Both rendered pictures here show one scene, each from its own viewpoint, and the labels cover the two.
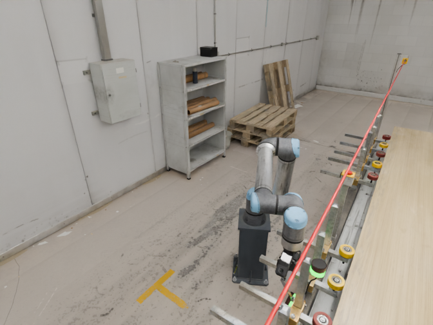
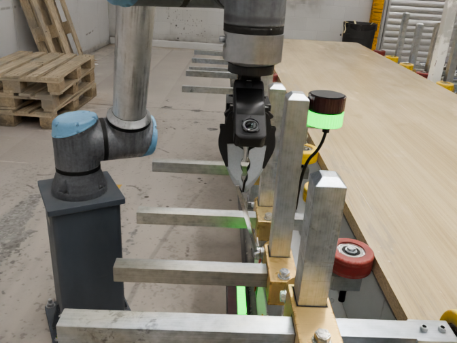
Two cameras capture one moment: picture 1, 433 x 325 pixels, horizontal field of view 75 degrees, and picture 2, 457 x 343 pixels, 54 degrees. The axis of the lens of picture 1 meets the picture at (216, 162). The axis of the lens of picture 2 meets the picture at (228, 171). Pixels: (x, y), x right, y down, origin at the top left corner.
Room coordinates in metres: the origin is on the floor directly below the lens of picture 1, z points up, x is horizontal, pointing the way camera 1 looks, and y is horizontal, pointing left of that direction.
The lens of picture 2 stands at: (0.35, 0.11, 1.34)
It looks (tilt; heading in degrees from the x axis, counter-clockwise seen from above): 24 degrees down; 324
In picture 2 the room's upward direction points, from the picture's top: 3 degrees clockwise
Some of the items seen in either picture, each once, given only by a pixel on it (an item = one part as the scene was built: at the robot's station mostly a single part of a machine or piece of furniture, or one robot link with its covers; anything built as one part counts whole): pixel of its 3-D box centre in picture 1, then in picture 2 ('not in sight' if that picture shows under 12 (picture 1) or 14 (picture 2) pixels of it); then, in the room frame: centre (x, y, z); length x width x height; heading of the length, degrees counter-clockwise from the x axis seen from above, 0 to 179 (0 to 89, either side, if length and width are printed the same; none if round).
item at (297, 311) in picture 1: (296, 311); (280, 269); (0.85, -0.38, 0.85); 0.13 x 0.06 x 0.05; 146
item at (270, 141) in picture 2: not in sight; (260, 141); (0.88, -0.33, 1.09); 0.05 x 0.02 x 0.09; 56
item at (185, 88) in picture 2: (345, 177); (227, 90); (2.13, -1.13, 0.81); 0.43 x 0.03 x 0.04; 56
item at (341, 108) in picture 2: (318, 265); (326, 101); (0.84, -0.43, 1.16); 0.06 x 0.06 x 0.02
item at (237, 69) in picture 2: (290, 253); (248, 100); (0.91, -0.33, 1.15); 0.09 x 0.08 x 0.12; 146
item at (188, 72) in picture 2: (352, 164); (226, 75); (2.33, -1.27, 0.84); 0.43 x 0.03 x 0.04; 56
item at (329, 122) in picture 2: (317, 269); (324, 116); (0.84, -0.43, 1.13); 0.06 x 0.06 x 0.02
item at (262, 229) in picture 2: (311, 278); (265, 216); (1.06, -0.52, 0.82); 0.13 x 0.06 x 0.05; 146
